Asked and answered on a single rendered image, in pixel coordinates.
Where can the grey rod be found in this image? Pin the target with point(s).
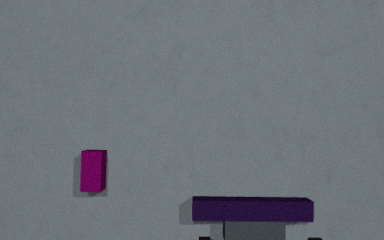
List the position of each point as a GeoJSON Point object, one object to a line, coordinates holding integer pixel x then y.
{"type": "Point", "coordinates": [237, 230]}

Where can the dark purple rectangular bar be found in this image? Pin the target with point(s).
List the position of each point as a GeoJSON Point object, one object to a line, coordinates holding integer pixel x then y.
{"type": "Point", "coordinates": [252, 209]}

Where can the magenta block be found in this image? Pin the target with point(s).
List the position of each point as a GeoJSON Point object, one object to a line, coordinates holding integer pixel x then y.
{"type": "Point", "coordinates": [93, 170]}

